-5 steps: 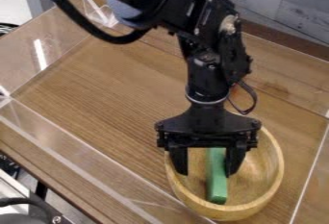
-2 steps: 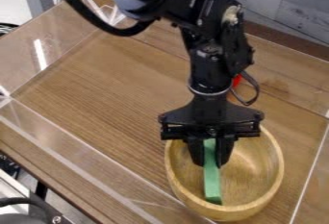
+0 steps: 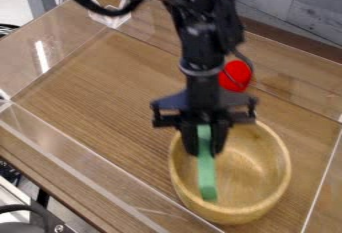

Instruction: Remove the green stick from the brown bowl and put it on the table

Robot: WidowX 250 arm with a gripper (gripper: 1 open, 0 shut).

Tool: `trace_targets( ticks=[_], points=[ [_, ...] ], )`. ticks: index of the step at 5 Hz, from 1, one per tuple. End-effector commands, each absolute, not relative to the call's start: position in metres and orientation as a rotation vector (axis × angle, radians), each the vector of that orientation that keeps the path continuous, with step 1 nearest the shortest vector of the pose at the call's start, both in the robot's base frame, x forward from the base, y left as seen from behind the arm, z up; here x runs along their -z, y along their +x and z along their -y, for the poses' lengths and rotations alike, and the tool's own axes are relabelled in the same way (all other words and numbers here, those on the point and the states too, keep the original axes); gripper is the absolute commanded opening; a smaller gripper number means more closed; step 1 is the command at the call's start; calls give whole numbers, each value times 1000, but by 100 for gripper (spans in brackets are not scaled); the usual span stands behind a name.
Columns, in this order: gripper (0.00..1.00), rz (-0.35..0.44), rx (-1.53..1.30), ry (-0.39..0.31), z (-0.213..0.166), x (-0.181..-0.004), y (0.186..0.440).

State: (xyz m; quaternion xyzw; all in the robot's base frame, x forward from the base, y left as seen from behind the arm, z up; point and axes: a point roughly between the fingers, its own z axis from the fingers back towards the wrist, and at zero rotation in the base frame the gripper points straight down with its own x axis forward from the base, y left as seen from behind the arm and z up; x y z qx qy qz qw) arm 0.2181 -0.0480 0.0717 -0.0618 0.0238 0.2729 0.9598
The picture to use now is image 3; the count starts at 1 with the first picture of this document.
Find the red plush strawberry toy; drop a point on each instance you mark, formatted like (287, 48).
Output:
(235, 76)

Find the clear acrylic corner bracket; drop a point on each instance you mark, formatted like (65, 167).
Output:
(111, 21)

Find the brown wooden bowl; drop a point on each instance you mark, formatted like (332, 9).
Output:
(252, 173)

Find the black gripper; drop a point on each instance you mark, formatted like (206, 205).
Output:
(203, 103)

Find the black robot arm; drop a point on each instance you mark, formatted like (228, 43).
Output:
(210, 31)

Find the green rectangular stick block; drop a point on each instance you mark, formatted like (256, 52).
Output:
(206, 165)

